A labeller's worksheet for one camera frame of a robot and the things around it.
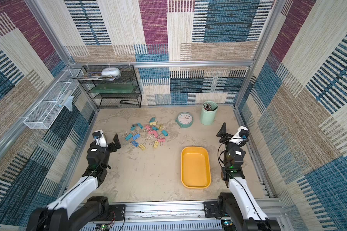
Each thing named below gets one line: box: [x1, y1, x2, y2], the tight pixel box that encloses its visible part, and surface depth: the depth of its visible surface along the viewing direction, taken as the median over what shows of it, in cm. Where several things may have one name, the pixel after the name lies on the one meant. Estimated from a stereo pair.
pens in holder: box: [202, 102, 213, 112], surface depth 98 cm
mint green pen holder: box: [200, 100, 219, 126], surface depth 102 cm
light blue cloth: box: [63, 95, 74, 112], surface depth 80 cm
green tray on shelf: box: [87, 83, 138, 94], surface depth 107 cm
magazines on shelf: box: [70, 71, 122, 81], surface depth 88 cm
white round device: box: [101, 67, 121, 77], surface depth 91 cm
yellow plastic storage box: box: [181, 146, 212, 190], surface depth 88 cm
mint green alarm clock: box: [174, 111, 194, 129], surface depth 110 cm
